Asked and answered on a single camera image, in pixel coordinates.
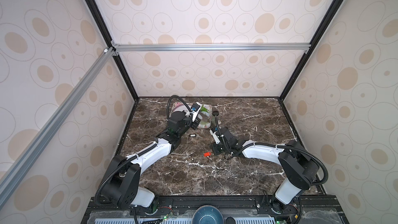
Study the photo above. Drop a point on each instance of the aluminium rail left wall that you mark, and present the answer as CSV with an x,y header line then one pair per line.
x,y
27,159

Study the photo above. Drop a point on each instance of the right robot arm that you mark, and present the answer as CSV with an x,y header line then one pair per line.
x,y
302,169

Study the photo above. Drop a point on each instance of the floral rectangular tray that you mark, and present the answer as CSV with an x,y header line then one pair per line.
x,y
178,106

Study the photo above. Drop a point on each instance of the dark lid spice jar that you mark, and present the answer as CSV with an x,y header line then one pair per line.
x,y
215,115

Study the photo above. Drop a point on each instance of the black vertical frame post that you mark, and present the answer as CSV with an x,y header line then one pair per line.
x,y
324,24
103,29

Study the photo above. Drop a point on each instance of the green leafy vegetable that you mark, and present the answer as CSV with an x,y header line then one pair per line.
x,y
203,109

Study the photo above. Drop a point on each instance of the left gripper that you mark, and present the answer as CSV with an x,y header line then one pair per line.
x,y
195,124

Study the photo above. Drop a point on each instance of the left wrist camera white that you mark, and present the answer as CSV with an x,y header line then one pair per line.
x,y
195,110

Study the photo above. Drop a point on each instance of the black vertical frame post right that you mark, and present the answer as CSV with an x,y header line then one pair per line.
x,y
324,24

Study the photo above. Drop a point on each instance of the horizontal aluminium rail back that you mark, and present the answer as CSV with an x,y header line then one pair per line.
x,y
211,47

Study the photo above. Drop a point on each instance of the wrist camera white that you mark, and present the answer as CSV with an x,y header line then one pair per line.
x,y
195,110
215,136

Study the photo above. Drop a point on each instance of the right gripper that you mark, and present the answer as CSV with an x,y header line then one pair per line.
x,y
214,150

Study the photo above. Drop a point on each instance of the black vertical frame post left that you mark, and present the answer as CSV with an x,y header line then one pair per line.
x,y
103,29

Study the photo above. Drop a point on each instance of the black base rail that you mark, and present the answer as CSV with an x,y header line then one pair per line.
x,y
308,209

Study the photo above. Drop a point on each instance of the blue bowl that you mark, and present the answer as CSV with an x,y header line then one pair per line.
x,y
207,214

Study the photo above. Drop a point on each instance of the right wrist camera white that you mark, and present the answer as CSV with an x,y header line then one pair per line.
x,y
215,136

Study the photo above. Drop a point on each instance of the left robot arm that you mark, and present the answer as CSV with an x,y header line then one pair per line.
x,y
120,185

